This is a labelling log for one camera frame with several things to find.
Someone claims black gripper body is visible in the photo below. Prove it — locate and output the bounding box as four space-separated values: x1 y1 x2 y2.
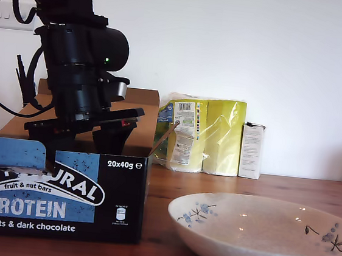
22 77 148 150

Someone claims black and blue snackbar carton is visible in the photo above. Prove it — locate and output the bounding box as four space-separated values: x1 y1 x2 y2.
0 74 184 255

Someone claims small white printed carton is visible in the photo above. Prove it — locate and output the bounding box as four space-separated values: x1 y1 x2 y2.
237 122 267 181

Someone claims white floral ceramic plate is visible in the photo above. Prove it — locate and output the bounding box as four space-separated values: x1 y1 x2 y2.
162 186 342 256

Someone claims yellow-green paper towel pack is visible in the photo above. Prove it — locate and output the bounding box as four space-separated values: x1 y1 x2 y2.
150 91 249 179

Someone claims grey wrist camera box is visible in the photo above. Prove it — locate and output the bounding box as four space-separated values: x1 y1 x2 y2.
94 71 132 112

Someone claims white light switch plate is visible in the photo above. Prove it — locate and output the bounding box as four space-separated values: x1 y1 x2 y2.
0 2 40 32

